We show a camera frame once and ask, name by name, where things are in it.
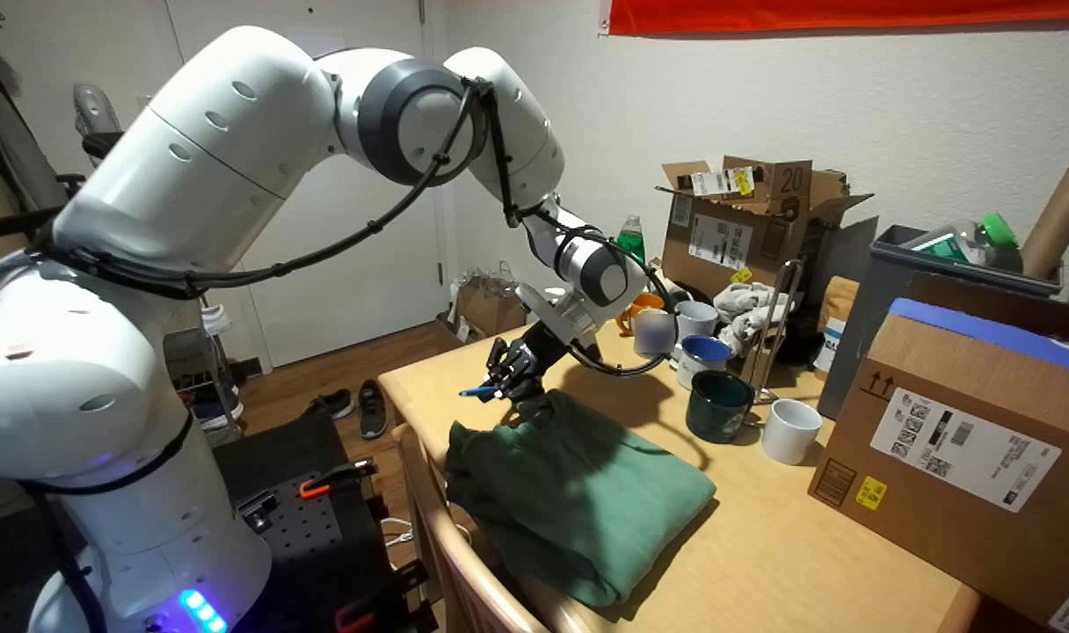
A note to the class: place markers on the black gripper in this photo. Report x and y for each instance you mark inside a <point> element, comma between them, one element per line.
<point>523,362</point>

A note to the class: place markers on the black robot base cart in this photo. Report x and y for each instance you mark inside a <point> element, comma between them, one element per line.
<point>329,567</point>

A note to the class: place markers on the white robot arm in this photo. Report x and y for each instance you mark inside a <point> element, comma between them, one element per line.
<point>90,416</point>

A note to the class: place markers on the green sweater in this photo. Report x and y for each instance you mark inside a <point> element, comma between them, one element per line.
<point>574,501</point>

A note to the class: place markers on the orange mug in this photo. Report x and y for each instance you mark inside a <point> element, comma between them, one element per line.
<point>646,307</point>

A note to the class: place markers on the dark blue mug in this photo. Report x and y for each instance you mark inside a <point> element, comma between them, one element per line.
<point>650,332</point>

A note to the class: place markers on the wooden chair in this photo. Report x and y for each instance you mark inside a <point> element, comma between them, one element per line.
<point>464,565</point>

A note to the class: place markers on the blue rimmed white mug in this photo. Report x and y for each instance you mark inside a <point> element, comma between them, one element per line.
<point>696,352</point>

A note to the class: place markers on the green soda bottle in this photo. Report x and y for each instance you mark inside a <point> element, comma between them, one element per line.
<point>630,240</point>

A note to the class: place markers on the grey white mug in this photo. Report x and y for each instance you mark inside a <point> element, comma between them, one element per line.
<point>694,317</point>

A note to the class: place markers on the dark green mug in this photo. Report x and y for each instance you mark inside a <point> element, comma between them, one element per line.
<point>718,406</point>

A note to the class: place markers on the small white cup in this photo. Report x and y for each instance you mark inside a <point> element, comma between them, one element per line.
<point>793,429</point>

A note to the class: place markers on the open cardboard box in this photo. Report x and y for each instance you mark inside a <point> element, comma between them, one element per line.
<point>748,215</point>

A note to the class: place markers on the red banner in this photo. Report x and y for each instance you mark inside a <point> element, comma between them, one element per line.
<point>704,19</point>

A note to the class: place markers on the cardboard box with label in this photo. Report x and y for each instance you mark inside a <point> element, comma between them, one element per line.
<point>955,446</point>

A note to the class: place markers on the black trash bin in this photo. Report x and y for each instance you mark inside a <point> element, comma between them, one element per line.
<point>893,271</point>

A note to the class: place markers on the cardboard tube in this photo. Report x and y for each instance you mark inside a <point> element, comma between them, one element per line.
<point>1049,238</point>

